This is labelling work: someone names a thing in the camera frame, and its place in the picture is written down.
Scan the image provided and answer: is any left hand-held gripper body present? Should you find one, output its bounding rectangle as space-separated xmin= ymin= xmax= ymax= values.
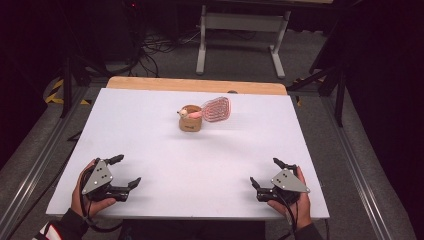
xmin=80 ymin=158 xmax=132 ymax=203

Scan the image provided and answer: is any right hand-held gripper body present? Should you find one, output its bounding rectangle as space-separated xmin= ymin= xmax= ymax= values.
xmin=256 ymin=163 xmax=312 ymax=206

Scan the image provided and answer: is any brown round cup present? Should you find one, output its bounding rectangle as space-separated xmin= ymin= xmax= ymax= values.
xmin=176 ymin=104 xmax=204 ymax=133

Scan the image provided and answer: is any pink hairbrush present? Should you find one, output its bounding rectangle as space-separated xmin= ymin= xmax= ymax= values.
xmin=187 ymin=96 xmax=232 ymax=124

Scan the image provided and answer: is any person's right hand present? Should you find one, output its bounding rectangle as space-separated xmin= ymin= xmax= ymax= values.
xmin=267 ymin=165 xmax=313 ymax=232

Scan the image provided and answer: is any person's left hand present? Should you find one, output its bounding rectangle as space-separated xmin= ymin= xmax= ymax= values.
xmin=70 ymin=159 xmax=118 ymax=218

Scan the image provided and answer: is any white board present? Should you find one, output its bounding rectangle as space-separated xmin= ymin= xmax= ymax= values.
xmin=45 ymin=87 xmax=330 ymax=221

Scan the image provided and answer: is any yellow black floor tape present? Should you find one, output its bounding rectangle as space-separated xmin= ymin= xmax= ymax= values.
xmin=44 ymin=78 xmax=92 ymax=106
xmin=292 ymin=77 xmax=326 ymax=108

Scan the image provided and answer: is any person's dark lap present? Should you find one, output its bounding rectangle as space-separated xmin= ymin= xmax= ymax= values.
xmin=118 ymin=219 xmax=268 ymax=240

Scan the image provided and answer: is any black metal stand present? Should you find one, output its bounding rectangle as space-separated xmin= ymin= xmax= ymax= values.
xmin=59 ymin=54 xmax=111 ymax=120
xmin=286 ymin=64 xmax=348 ymax=128

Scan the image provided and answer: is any wooden table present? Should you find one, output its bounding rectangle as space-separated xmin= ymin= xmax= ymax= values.
xmin=106 ymin=76 xmax=288 ymax=96

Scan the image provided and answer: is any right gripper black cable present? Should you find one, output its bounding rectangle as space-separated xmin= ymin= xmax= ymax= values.
xmin=275 ymin=190 xmax=300 ymax=234

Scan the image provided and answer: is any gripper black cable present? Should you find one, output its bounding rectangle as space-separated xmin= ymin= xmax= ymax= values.
xmin=275 ymin=190 xmax=300 ymax=234
xmin=78 ymin=159 xmax=125 ymax=234

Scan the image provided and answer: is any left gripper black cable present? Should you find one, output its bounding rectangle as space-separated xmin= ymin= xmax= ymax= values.
xmin=78 ymin=159 xmax=125 ymax=234

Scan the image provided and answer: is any aluminium floor rail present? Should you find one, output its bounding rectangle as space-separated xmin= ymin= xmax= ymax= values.
xmin=320 ymin=95 xmax=394 ymax=240
xmin=0 ymin=85 xmax=88 ymax=236

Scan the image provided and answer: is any bundle of black floor cables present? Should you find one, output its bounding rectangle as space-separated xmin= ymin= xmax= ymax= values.
xmin=131 ymin=28 xmax=201 ymax=78

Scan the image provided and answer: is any white metal table frame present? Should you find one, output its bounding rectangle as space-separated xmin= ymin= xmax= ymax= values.
xmin=195 ymin=3 xmax=292 ymax=80

